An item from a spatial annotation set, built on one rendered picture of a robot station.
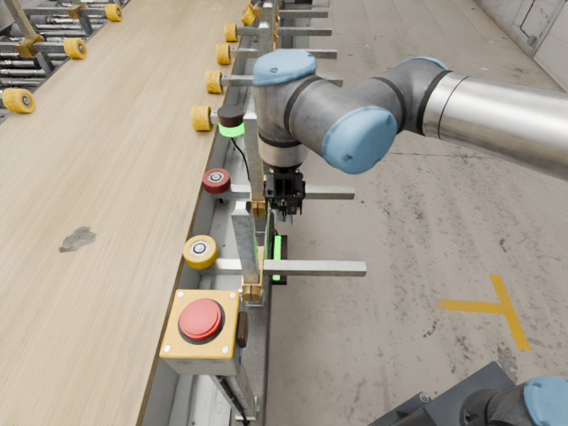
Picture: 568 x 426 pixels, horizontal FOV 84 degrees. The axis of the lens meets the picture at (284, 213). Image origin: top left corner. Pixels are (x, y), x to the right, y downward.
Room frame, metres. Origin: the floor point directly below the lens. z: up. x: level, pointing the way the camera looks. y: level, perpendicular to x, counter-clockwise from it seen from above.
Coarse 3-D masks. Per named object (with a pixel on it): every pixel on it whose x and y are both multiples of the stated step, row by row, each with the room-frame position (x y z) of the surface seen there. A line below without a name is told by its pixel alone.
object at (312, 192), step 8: (224, 192) 0.66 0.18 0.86; (232, 192) 0.66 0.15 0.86; (240, 192) 0.66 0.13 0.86; (248, 192) 0.66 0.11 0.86; (312, 192) 0.66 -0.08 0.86; (320, 192) 0.66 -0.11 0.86; (328, 192) 0.66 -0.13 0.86; (336, 192) 0.66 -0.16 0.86; (344, 192) 0.66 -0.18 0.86; (352, 192) 0.66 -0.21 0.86
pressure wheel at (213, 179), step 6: (216, 168) 0.71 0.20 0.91; (204, 174) 0.69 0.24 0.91; (210, 174) 0.69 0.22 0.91; (216, 174) 0.68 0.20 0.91; (222, 174) 0.69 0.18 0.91; (228, 174) 0.69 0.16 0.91; (204, 180) 0.66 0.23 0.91; (210, 180) 0.66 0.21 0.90; (216, 180) 0.66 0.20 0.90; (222, 180) 0.66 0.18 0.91; (228, 180) 0.66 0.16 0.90; (204, 186) 0.66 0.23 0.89; (210, 186) 0.64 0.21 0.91; (216, 186) 0.64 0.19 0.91; (222, 186) 0.64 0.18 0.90; (228, 186) 0.66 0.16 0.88; (210, 192) 0.64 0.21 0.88; (216, 192) 0.64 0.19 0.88; (222, 192) 0.64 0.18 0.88
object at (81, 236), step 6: (78, 228) 0.48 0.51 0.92; (84, 228) 0.48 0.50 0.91; (72, 234) 0.45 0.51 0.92; (78, 234) 0.46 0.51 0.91; (84, 234) 0.46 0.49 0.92; (90, 234) 0.46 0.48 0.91; (96, 234) 0.47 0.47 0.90; (66, 240) 0.44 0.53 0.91; (72, 240) 0.45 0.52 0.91; (78, 240) 0.45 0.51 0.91; (84, 240) 0.45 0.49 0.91; (90, 240) 0.45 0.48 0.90; (60, 246) 0.42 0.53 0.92; (66, 246) 0.43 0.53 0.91; (72, 246) 0.43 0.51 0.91; (78, 246) 0.43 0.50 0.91; (60, 252) 0.42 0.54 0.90
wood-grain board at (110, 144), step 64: (192, 0) 2.32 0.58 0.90; (64, 64) 1.41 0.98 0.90; (128, 64) 1.41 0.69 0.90; (192, 64) 1.41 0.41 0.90; (0, 128) 0.92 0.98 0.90; (64, 128) 0.92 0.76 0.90; (128, 128) 0.92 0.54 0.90; (192, 128) 0.92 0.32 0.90; (0, 192) 0.62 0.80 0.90; (64, 192) 0.62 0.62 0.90; (128, 192) 0.62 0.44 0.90; (192, 192) 0.62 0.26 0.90; (0, 256) 0.41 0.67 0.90; (64, 256) 0.41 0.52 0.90; (128, 256) 0.41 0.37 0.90; (0, 320) 0.25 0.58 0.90; (64, 320) 0.25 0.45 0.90; (128, 320) 0.25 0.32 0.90; (0, 384) 0.13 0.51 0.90; (64, 384) 0.13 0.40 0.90; (128, 384) 0.13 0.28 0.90
